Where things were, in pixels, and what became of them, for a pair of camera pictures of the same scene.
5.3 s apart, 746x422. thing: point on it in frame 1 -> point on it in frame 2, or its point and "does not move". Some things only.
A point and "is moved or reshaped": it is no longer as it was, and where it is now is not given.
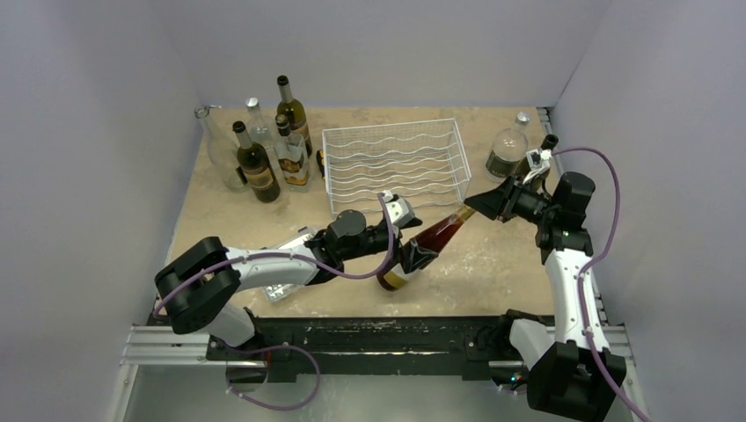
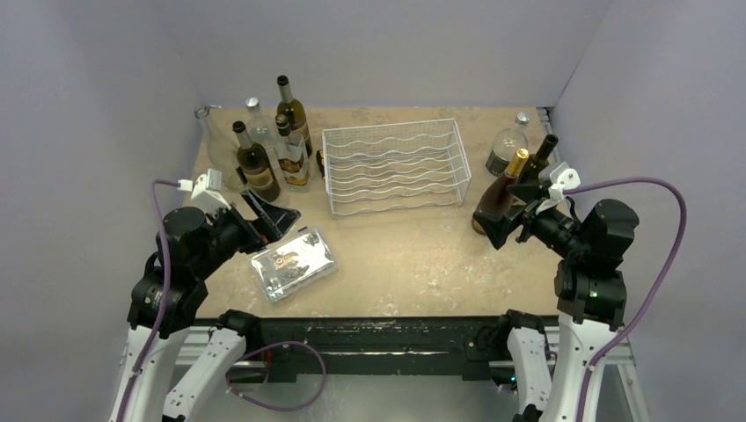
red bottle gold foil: x=433 y=239 is moved or reshaped
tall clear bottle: x=223 y=149 does not move
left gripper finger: x=410 y=221 -> x=268 y=229
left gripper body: x=381 y=239 -> x=243 y=234
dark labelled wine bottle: x=295 y=112 does not move
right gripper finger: x=490 y=203 -> x=495 y=228
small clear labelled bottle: x=292 y=156 does not move
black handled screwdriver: x=319 y=155 does not move
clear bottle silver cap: x=261 y=132 does not move
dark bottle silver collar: x=256 y=166 does not move
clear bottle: x=508 y=150 does not move
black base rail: x=374 y=345 does not move
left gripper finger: x=413 y=258 -> x=281 y=220
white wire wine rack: x=418 y=164 does not move
